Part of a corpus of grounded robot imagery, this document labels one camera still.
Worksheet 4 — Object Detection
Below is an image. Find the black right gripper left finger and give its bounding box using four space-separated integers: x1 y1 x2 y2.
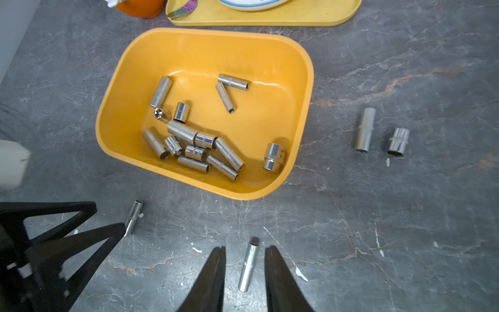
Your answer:
178 246 226 311

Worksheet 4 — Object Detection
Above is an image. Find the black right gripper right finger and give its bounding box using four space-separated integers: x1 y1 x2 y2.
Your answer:
265 246 313 311

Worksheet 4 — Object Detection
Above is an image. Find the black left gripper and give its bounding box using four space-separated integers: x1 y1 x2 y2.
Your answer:
1 201 126 311

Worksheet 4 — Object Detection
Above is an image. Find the thin chrome socket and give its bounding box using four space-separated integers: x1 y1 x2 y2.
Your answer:
238 240 259 293
124 200 144 237

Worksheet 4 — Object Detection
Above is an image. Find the short wide chrome socket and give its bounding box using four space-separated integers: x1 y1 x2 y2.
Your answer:
387 128 410 157

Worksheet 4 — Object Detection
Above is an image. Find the chrome socket bottom long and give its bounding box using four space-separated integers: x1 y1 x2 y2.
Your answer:
207 155 239 181

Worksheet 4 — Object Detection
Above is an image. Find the chrome socket large hex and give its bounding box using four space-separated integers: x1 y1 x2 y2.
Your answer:
263 143 287 173

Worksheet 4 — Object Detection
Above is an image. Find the chrome socket long right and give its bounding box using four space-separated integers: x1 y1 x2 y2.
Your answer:
214 137 245 172

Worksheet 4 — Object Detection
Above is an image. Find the chrome socket lower left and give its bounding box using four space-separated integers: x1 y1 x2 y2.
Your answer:
142 129 170 160

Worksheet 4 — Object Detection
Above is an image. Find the chrome socket big central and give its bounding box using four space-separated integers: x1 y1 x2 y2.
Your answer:
167 120 217 150

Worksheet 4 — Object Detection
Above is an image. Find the chrome socket tiny hex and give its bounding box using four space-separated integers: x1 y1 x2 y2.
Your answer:
153 108 172 124

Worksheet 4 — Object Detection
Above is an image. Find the chrome socket small upright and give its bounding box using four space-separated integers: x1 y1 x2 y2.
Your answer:
173 102 190 124

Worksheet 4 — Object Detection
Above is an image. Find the yellow plastic storage box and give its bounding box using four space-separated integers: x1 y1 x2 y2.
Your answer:
96 28 314 200

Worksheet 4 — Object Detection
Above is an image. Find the chrome socket tall left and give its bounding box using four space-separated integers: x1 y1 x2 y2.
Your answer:
149 76 172 109

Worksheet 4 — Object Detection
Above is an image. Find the chrome socket slim angled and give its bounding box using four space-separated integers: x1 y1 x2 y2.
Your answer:
216 82 235 114

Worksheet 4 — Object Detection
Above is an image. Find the chrome socket slim upper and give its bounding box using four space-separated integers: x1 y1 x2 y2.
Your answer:
218 74 250 91

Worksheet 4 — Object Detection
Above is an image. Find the orange white bowl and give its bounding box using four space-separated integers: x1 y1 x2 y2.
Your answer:
106 0 166 19

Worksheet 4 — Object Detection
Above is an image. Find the iridescent rainbow fork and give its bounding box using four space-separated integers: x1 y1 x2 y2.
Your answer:
167 0 198 20

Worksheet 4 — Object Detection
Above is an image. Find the yellow plastic tray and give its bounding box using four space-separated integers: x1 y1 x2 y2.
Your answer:
171 0 362 27

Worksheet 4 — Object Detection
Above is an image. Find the watermelon pattern ceramic plate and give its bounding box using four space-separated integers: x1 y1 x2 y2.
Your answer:
218 0 289 12

